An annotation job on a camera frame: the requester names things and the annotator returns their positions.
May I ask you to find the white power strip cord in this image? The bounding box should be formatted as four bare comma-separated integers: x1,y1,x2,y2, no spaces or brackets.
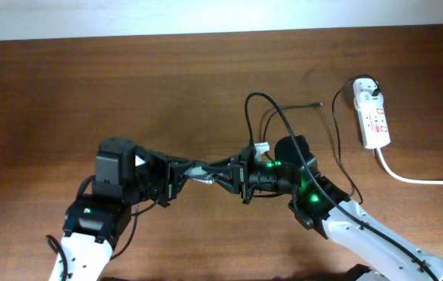
373,147,443,187

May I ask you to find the white power strip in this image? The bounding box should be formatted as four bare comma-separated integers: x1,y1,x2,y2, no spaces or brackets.
356,106,391,150

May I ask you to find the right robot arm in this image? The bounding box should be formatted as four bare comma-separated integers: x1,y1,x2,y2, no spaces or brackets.
202,136,443,281

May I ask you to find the white USB charger adapter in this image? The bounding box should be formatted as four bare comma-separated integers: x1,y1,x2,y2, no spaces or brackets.
353,78,384,111

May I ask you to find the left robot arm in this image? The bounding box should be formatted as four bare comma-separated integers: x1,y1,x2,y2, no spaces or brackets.
46,137,205,281

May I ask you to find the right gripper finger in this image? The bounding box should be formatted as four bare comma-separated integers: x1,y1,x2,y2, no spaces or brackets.
203,155,240,174
213,175,241,194

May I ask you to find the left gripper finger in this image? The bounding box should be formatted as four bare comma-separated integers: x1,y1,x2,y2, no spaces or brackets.
168,172,188,195
167,156,205,169

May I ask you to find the black charging cable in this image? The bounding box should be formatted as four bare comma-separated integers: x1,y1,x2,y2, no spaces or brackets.
261,74,382,205

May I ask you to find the black smartphone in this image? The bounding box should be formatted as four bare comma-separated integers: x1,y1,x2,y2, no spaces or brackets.
184,166,215,184

